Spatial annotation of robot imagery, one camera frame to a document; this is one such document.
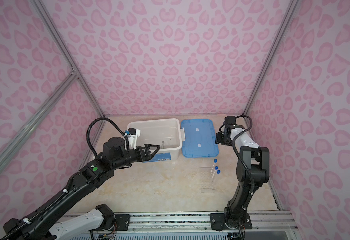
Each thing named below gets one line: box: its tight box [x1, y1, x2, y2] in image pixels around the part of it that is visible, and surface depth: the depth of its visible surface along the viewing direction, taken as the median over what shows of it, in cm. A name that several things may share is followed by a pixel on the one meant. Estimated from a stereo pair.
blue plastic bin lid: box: [181, 118, 219, 158], surface depth 109 cm
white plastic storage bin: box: [126, 118, 186, 163], surface depth 96 cm
